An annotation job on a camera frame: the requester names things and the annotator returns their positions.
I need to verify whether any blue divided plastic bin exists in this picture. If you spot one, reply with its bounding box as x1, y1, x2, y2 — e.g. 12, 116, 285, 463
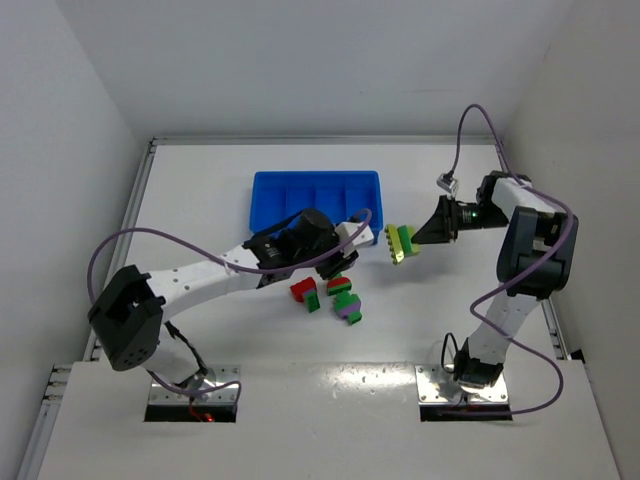
249, 170, 384, 236

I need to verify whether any metal base plate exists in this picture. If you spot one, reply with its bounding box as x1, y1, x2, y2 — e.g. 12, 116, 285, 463
148, 365, 241, 407
415, 364, 509, 407

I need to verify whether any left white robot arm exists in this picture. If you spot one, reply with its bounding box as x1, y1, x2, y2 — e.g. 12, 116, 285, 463
88, 208, 375, 387

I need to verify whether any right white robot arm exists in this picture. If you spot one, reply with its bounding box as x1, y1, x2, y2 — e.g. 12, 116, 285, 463
412, 171, 579, 388

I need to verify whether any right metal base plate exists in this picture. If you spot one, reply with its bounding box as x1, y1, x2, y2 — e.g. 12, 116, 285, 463
415, 364, 509, 407

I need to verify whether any dark green lego brick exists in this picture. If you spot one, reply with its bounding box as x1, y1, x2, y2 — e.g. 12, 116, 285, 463
399, 225, 420, 257

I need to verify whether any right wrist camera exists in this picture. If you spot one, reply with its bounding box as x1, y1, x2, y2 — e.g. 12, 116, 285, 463
436, 172, 458, 196

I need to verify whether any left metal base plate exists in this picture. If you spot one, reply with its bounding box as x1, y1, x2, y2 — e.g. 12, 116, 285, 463
148, 365, 241, 407

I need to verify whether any long lime lego brick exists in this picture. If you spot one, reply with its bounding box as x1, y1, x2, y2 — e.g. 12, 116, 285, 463
384, 224, 410, 265

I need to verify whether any red purple green lego stack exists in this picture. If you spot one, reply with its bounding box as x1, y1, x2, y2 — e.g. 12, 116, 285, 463
290, 277, 320, 313

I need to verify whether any red yellow green lego stack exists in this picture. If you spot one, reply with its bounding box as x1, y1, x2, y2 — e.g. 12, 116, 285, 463
326, 274, 352, 296

